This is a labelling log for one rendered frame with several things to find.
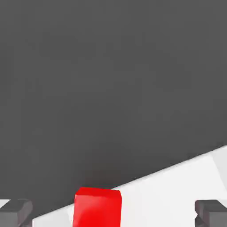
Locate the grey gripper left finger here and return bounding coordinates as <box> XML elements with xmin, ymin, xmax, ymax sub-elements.
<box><xmin>0</xmin><ymin>198</ymin><xmax>34</xmax><ymax>227</ymax></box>

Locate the small red cube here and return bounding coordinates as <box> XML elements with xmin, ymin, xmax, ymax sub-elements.
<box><xmin>72</xmin><ymin>187</ymin><xmax>122</xmax><ymax>227</ymax></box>

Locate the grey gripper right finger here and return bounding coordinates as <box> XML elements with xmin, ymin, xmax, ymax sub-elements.
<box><xmin>194</xmin><ymin>199</ymin><xmax>227</xmax><ymax>227</ymax></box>

